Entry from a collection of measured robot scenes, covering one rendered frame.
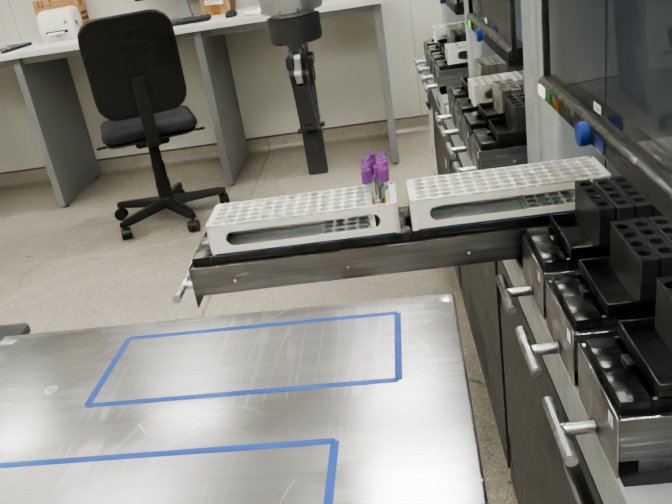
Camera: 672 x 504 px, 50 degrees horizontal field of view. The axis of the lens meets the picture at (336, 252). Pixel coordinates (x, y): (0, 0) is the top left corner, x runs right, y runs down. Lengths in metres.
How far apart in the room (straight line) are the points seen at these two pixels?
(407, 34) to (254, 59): 0.95
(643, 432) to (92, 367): 0.61
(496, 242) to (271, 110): 3.71
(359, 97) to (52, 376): 3.91
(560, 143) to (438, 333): 0.51
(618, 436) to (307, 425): 0.29
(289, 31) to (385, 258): 0.36
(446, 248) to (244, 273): 0.31
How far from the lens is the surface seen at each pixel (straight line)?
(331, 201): 1.14
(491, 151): 1.49
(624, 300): 0.89
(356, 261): 1.11
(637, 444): 0.75
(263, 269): 1.13
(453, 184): 1.15
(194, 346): 0.90
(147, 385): 0.85
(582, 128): 0.93
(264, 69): 4.69
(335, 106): 4.70
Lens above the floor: 1.25
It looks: 24 degrees down
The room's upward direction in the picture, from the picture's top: 9 degrees counter-clockwise
